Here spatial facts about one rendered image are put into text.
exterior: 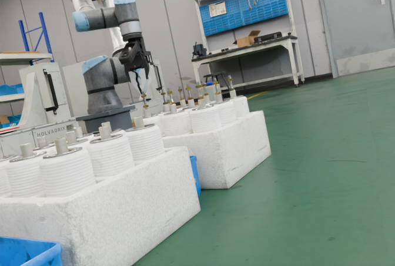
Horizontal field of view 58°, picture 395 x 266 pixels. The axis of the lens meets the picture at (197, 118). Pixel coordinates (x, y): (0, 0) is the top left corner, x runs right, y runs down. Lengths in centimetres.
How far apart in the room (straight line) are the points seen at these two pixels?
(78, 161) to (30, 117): 265
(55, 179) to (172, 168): 29
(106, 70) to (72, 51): 681
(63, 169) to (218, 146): 52
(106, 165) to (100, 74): 80
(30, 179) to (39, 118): 261
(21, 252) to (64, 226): 11
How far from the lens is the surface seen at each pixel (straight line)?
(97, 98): 154
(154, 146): 88
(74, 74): 389
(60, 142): 74
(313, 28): 613
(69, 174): 71
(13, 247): 79
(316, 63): 611
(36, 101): 342
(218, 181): 112
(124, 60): 123
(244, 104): 134
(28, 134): 310
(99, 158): 79
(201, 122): 113
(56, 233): 71
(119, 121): 152
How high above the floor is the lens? 33
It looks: 5 degrees down
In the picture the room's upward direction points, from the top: 12 degrees counter-clockwise
